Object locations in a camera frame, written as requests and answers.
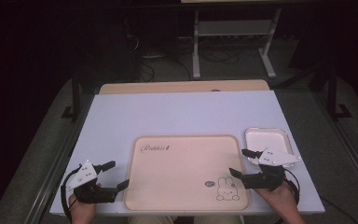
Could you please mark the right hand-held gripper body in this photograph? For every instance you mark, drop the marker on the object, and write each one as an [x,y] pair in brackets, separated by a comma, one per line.
[276,157]

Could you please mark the light wooden table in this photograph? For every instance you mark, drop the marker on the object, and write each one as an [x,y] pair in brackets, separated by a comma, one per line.
[183,86]

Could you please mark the white square dish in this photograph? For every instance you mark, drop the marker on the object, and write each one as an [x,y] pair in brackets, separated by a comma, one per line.
[267,140]

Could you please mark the person's right hand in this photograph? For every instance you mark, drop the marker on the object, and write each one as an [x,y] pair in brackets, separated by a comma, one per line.
[279,197]

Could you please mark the person's left hand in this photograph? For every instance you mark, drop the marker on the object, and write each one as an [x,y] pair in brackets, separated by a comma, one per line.
[82,210]

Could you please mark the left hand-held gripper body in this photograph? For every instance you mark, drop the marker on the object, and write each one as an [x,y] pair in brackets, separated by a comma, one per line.
[84,177]

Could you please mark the aluminium rail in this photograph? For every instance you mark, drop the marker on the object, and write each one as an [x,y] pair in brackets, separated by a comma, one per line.
[56,161]
[351,146]

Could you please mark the white metal stand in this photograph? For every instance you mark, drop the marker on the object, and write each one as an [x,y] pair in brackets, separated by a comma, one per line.
[236,28]

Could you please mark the black metal stand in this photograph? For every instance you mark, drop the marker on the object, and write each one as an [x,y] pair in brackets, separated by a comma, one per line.
[333,96]
[75,99]

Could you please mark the beige tray with rabbit print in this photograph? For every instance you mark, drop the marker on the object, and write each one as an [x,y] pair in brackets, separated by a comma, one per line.
[183,174]

